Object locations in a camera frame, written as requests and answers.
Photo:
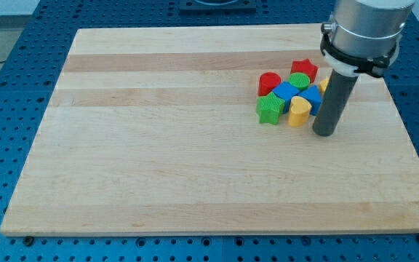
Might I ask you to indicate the yellow heart block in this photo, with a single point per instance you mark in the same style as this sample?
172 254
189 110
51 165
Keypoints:
299 111

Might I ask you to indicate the green circle block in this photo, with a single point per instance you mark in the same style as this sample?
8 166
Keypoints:
299 80

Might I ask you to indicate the red cylinder block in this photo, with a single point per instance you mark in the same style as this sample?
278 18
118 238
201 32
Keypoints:
267 82

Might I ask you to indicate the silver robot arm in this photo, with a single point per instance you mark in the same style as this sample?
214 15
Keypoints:
374 18

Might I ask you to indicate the blue cube block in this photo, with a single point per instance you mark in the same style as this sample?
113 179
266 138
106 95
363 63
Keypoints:
286 92

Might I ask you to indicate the green star block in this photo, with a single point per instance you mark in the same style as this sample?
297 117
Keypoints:
269 108

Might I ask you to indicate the blue block right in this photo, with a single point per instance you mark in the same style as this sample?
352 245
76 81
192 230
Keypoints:
313 96

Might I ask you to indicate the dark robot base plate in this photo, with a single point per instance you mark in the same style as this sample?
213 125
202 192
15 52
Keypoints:
216 5

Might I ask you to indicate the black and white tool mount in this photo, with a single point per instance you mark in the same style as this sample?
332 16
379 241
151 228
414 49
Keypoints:
351 54

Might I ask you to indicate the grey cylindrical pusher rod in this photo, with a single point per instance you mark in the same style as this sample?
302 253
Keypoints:
335 98

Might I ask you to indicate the light wooden board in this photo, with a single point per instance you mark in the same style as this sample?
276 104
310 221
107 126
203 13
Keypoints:
153 132

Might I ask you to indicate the red star block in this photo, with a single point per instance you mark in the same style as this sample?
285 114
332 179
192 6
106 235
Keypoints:
305 67

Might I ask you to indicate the yellow block behind rod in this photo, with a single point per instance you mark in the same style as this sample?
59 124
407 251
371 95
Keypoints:
323 85

